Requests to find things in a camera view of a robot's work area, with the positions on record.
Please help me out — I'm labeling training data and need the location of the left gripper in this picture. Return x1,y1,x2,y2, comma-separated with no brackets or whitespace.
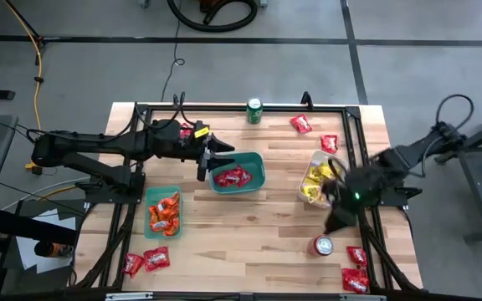
163,120,236,181

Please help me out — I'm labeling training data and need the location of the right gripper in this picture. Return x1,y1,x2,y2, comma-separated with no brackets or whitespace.
324,165,388,234

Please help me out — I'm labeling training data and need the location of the dark teal handled bin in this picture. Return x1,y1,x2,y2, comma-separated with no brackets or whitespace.
208,151,266,195

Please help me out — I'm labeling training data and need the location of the orange Reese's candy pack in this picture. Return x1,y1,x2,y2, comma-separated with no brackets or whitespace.
151,217,182,238
159,191,182,210
148,203,173,222

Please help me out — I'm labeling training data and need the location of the red soda can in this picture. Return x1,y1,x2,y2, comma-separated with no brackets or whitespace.
306,234,335,258

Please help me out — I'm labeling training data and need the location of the green soda can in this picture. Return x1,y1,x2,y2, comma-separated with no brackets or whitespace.
246,97,264,125

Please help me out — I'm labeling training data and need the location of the light teal translucent bin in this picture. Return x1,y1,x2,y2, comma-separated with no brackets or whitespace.
143,185,183,241

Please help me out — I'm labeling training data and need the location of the orange and black bottle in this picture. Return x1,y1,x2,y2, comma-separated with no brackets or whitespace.
33,241,74,259

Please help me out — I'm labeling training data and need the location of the white paper sheet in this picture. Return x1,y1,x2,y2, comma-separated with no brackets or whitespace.
14,208,77,275

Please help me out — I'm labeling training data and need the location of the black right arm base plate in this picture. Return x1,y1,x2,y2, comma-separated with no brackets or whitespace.
366,186,424,208

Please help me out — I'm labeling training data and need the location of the white handled bin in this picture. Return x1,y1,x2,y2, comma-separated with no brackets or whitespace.
297,149,349,209

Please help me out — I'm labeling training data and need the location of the black aluminium table frame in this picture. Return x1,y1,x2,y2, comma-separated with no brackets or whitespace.
73,102,422,293

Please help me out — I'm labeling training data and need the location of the silver frame bracket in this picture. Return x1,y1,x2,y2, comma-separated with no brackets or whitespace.
339,293,388,301
105,292,154,301

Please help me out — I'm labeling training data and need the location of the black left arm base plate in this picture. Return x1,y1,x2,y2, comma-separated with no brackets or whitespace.
82,171,146,206

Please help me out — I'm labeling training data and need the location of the thin black cable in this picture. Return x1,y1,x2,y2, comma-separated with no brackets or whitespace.
160,0,186,104

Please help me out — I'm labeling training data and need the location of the black vacuum hose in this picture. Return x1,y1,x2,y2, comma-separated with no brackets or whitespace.
166,0,259,33

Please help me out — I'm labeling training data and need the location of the yellow power cable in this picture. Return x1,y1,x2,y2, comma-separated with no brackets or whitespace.
4,0,79,202

